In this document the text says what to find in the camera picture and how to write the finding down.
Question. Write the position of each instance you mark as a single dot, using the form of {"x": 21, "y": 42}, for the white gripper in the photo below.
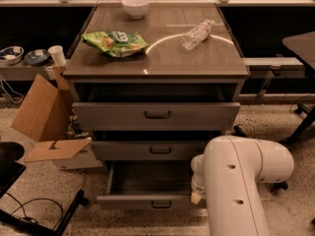
{"x": 197, "y": 182}

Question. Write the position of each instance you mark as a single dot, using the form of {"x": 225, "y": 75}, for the grey bottom drawer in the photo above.
{"x": 144, "y": 184}

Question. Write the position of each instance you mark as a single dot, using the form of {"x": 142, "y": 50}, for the grey drawer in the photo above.
{"x": 144, "y": 184}
{"x": 149, "y": 150}
{"x": 100, "y": 116}

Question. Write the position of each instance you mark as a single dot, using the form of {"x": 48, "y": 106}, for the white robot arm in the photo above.
{"x": 226, "y": 175}

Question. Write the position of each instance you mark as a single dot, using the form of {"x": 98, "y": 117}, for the grey middle drawer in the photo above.
{"x": 149, "y": 150}

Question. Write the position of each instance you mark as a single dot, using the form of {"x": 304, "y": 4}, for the grey drawer cabinet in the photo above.
{"x": 165, "y": 72}

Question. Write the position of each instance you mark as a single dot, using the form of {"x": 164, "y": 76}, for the grey top drawer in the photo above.
{"x": 100, "y": 116}

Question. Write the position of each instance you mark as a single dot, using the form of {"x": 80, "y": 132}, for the clear plastic water bottle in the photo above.
{"x": 192, "y": 38}

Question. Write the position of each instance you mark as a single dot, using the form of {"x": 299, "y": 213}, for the green chip bag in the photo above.
{"x": 117, "y": 44}

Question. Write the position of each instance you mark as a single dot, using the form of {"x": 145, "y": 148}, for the brown cardboard box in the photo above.
{"x": 46, "y": 116}

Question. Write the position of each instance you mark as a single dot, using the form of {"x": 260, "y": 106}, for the dark side table right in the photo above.
{"x": 303, "y": 45}

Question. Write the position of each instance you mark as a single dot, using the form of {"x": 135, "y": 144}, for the white paper cup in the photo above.
{"x": 57, "y": 54}

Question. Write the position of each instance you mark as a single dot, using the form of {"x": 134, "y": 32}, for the blue bowl with label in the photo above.
{"x": 37, "y": 57}

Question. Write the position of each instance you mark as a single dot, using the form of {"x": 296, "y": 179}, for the blue white bowl left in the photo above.
{"x": 12, "y": 55}

